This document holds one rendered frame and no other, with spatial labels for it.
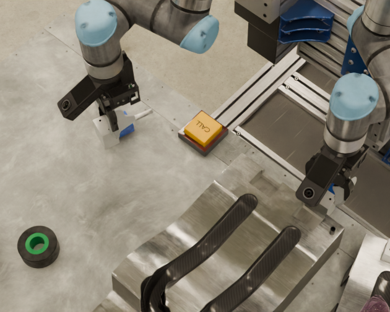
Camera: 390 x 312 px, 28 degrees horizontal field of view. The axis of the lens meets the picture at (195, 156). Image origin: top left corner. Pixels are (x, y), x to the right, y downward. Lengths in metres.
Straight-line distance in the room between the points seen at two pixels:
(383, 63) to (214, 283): 0.50
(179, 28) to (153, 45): 1.49
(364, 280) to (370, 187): 0.87
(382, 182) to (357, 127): 1.04
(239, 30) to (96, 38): 1.57
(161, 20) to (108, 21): 0.10
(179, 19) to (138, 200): 0.43
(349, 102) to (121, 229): 0.58
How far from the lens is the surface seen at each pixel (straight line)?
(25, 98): 1.83
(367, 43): 1.42
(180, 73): 2.82
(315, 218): 1.56
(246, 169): 1.57
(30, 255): 1.59
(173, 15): 1.42
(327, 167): 1.46
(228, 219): 1.53
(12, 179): 1.72
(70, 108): 1.58
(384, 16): 1.37
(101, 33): 1.41
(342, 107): 1.31
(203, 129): 1.69
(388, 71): 1.38
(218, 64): 2.84
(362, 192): 2.36
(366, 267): 1.54
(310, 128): 2.45
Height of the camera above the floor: 2.26
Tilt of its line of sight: 59 degrees down
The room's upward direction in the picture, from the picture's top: 3 degrees counter-clockwise
